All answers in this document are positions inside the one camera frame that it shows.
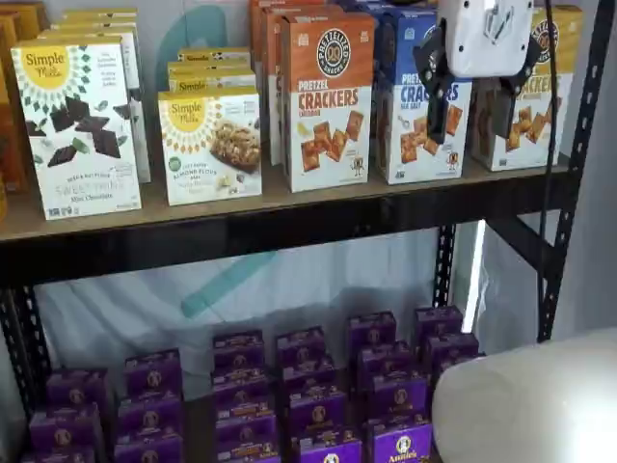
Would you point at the yellow white pretzel crackers box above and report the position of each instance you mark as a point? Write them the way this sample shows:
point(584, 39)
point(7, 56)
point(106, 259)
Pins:
point(535, 144)

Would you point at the black metal shelving rack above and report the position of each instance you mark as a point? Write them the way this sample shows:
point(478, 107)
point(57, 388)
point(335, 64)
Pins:
point(241, 241)

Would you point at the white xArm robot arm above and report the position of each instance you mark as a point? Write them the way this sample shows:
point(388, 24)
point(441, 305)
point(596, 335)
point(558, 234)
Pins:
point(530, 400)

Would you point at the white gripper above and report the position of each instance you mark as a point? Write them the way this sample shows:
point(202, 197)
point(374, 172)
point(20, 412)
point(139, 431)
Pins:
point(482, 43)

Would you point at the purple Annie's box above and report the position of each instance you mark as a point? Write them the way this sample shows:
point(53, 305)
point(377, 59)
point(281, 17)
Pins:
point(438, 323)
point(402, 443)
point(317, 410)
point(248, 455)
point(58, 455)
point(446, 373)
point(238, 349)
point(153, 373)
point(450, 349)
point(330, 448)
point(372, 333)
point(150, 415)
point(300, 345)
point(149, 451)
point(239, 383)
point(243, 407)
point(62, 429)
point(246, 431)
point(399, 395)
point(384, 362)
point(77, 386)
point(308, 376)

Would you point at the orange white pretzel crackers box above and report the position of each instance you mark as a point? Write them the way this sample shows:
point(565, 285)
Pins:
point(328, 120)
point(274, 96)
point(253, 29)
point(262, 38)

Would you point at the orange yellow snack box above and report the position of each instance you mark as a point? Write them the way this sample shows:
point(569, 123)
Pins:
point(3, 202)
point(26, 19)

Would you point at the Simple Mills almond bars box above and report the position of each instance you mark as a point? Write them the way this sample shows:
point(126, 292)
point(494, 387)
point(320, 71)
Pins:
point(214, 55)
point(212, 83)
point(212, 68)
point(212, 149)

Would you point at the white teal printed backdrop sheet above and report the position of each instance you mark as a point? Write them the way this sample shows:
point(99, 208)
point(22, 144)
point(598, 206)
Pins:
point(337, 270)

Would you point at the Simple Mills sweet thins box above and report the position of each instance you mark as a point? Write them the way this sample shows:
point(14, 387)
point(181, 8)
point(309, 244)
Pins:
point(140, 120)
point(96, 25)
point(77, 135)
point(101, 13)

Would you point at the wooden shelf board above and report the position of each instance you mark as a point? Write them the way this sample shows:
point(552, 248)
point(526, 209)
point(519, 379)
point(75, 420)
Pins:
point(217, 212)

